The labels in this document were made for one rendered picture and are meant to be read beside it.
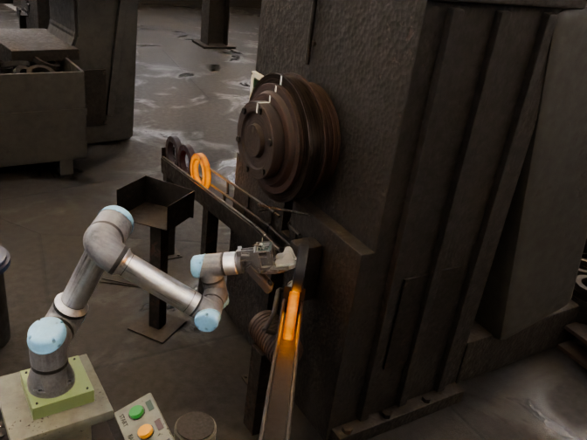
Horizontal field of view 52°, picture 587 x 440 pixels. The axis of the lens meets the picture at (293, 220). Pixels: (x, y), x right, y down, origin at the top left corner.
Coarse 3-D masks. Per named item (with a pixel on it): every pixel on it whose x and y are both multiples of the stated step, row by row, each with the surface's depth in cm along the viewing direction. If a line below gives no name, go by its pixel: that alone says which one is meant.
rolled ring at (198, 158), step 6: (192, 156) 297; (198, 156) 290; (204, 156) 290; (192, 162) 298; (198, 162) 299; (204, 162) 288; (192, 168) 299; (204, 168) 287; (210, 168) 288; (192, 174) 300; (198, 174) 301; (204, 174) 287; (210, 174) 288; (198, 180) 300; (204, 180) 288; (210, 180) 290; (204, 186) 291
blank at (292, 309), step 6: (294, 294) 190; (288, 300) 188; (294, 300) 188; (288, 306) 186; (294, 306) 187; (288, 312) 186; (294, 312) 186; (288, 318) 186; (294, 318) 186; (288, 324) 186; (294, 324) 186; (288, 330) 186; (288, 336) 188
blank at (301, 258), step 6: (300, 246) 190; (306, 246) 191; (300, 252) 188; (306, 252) 188; (300, 258) 187; (306, 258) 187; (300, 264) 186; (306, 264) 187; (294, 270) 190; (300, 270) 186; (294, 276) 187; (300, 276) 186; (294, 282) 187; (300, 282) 187; (294, 288) 189; (300, 288) 189
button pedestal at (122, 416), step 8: (136, 400) 168; (144, 400) 167; (152, 400) 167; (128, 408) 166; (144, 408) 165; (120, 416) 164; (128, 416) 164; (144, 416) 163; (152, 416) 162; (160, 416) 162; (120, 424) 162; (128, 424) 162; (136, 424) 161; (152, 424) 160; (128, 432) 160; (136, 432) 159; (160, 432) 158; (168, 432) 157
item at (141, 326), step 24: (120, 192) 260; (144, 192) 277; (168, 192) 272; (192, 192) 265; (144, 216) 266; (168, 216) 252; (192, 216) 272; (168, 240) 273; (144, 336) 285; (168, 336) 286
